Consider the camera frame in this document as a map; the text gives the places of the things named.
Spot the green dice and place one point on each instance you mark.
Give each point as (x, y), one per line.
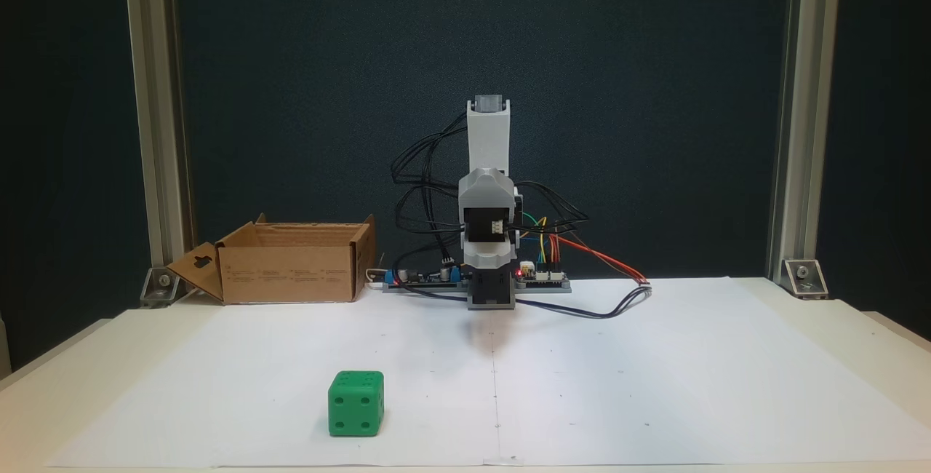
(355, 407)

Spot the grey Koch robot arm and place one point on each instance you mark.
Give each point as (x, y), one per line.
(489, 138)

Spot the blue circuit board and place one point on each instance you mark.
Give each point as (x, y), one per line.
(429, 278)

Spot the grey board mounting plate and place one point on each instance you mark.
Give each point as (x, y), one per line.
(553, 288)

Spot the brown cardboard box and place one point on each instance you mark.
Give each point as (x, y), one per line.
(291, 273)

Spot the metal corner bracket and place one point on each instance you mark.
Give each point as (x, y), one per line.
(161, 285)
(806, 276)

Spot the aluminium frame post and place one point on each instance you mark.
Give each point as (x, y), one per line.
(156, 131)
(800, 131)

